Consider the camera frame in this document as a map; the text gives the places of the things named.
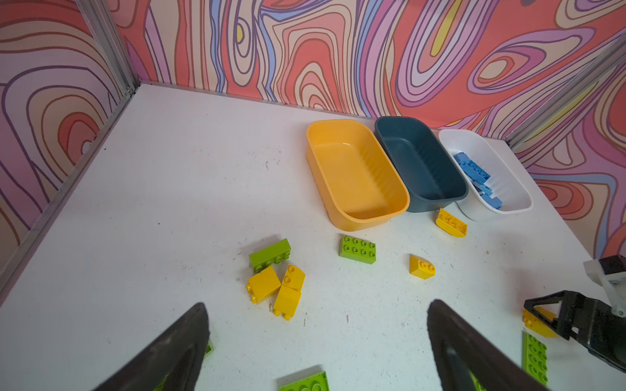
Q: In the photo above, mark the white plastic bin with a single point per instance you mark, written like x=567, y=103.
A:
x=505, y=185

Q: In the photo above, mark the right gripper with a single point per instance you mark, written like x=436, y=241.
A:
x=589, y=321

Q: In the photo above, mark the yellow sloped lego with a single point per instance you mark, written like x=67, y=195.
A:
x=450, y=224

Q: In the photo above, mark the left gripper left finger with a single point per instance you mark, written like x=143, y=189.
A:
x=173, y=360

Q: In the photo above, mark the dark teal plastic bin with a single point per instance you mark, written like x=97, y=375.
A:
x=430, y=175

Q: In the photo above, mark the yellow plastic bin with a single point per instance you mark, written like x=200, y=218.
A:
x=357, y=182

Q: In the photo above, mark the small yellow lego centre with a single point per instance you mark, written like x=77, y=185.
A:
x=421, y=268

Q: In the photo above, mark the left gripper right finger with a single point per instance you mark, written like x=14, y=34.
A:
x=463, y=355

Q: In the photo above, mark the green lego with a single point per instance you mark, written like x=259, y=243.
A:
x=535, y=358
x=270, y=255
x=209, y=348
x=358, y=250
x=316, y=382

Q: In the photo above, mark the yellow lego cluster block one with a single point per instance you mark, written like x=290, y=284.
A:
x=263, y=285

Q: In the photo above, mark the yellow lego cluster block three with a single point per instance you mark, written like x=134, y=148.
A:
x=294, y=278

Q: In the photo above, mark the blue lego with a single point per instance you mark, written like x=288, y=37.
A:
x=471, y=169
x=493, y=201
x=482, y=188

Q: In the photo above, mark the yellow lego cluster block two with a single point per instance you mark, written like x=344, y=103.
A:
x=286, y=302

